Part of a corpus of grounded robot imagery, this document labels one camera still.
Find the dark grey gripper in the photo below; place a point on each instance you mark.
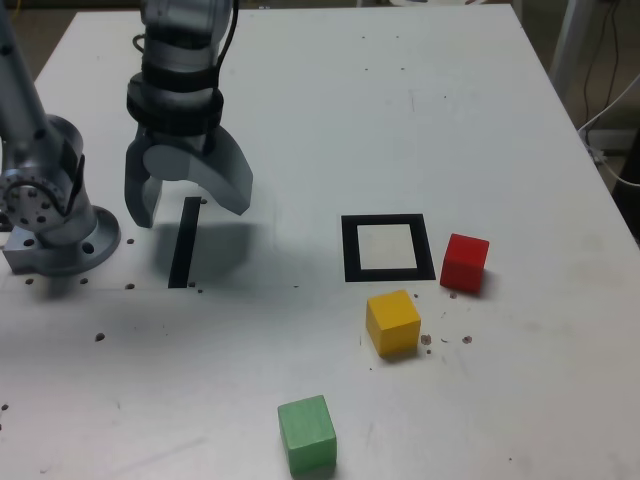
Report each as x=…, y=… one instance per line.
x=175, y=140

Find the yellow cube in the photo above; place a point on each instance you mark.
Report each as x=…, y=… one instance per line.
x=392, y=325

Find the green cube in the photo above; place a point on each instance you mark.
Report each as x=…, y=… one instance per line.
x=307, y=435

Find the red cube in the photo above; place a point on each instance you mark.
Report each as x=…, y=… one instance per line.
x=462, y=265

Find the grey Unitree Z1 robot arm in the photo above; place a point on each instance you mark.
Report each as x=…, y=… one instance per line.
x=50, y=220

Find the black tape square outline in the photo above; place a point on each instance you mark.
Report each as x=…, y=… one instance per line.
x=350, y=250

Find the black tape strip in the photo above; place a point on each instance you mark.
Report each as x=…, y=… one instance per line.
x=184, y=240

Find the white metal post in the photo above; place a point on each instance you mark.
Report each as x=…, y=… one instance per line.
x=565, y=45

